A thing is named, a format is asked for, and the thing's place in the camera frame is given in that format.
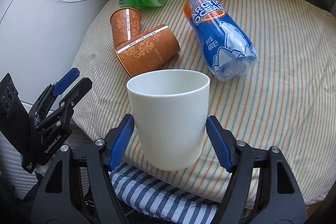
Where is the white plastic cup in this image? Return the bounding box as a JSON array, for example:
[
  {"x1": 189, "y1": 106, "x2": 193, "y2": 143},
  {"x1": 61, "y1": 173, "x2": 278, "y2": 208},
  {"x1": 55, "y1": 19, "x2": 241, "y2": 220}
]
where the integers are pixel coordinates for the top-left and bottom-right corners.
[{"x1": 126, "y1": 69, "x2": 210, "y2": 171}]

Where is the orange paper cup with seam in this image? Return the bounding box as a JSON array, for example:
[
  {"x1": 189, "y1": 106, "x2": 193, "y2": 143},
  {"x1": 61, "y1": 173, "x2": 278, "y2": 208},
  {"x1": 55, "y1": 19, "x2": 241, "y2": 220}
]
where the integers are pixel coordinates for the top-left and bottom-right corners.
[{"x1": 110, "y1": 7, "x2": 141, "y2": 47}]

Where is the black camera phone mount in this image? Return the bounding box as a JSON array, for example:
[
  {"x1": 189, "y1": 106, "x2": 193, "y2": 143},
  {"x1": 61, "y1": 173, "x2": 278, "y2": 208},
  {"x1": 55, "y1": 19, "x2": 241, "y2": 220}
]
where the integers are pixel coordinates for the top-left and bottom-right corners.
[{"x1": 0, "y1": 73, "x2": 32, "y2": 156}]

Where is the blue white striped cloth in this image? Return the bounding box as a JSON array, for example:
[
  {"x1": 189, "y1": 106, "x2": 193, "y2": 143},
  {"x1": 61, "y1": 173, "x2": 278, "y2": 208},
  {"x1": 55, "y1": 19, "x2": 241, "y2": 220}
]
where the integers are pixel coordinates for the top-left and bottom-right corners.
[{"x1": 109, "y1": 162, "x2": 219, "y2": 223}]

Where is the blue Arctic Ocean bottle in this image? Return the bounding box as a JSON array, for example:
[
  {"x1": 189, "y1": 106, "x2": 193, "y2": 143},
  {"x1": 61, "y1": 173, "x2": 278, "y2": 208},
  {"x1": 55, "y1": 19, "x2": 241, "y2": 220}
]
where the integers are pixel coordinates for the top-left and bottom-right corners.
[{"x1": 184, "y1": 0, "x2": 257, "y2": 82}]

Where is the striped yellow seat cushion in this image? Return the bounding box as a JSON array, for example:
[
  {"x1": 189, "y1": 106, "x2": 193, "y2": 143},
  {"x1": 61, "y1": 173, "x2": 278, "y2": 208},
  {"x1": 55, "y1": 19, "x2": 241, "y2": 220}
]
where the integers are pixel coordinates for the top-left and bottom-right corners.
[{"x1": 73, "y1": 0, "x2": 335, "y2": 205}]

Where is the white sofa armrest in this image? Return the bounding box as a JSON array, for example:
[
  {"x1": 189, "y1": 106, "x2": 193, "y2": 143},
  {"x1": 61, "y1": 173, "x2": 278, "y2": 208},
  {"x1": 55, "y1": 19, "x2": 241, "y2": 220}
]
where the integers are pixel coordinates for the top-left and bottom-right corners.
[{"x1": 1, "y1": 0, "x2": 108, "y2": 109}]

